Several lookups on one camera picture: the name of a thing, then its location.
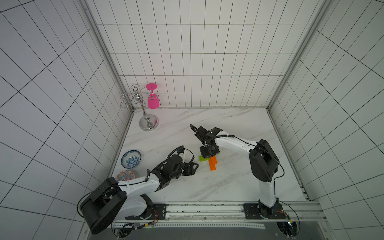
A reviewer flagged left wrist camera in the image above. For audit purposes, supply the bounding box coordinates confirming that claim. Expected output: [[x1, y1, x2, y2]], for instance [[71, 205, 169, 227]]
[[179, 148, 195, 164]]

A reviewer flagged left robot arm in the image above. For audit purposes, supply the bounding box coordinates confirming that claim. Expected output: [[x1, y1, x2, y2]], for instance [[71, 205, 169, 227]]
[[80, 153, 199, 235]]

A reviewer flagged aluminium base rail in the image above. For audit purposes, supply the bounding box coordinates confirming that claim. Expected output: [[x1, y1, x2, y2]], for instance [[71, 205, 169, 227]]
[[114, 202, 326, 228]]

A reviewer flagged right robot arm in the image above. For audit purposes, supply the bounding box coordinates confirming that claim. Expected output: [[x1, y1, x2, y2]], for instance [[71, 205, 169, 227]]
[[190, 125, 280, 219]]

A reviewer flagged red patterned plate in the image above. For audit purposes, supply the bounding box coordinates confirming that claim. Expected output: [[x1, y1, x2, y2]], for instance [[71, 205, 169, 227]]
[[115, 170, 136, 181]]

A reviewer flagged chrome glass holder stand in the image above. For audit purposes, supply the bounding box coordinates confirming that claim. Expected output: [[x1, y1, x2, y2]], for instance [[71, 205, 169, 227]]
[[120, 84, 159, 132]]

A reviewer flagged blue patterned bowl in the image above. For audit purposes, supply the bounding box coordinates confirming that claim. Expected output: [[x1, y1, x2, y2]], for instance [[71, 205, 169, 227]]
[[121, 150, 142, 169]]

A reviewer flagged pink plastic wine glass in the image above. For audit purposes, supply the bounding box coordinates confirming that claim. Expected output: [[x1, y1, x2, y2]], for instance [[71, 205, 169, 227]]
[[146, 83, 160, 109]]

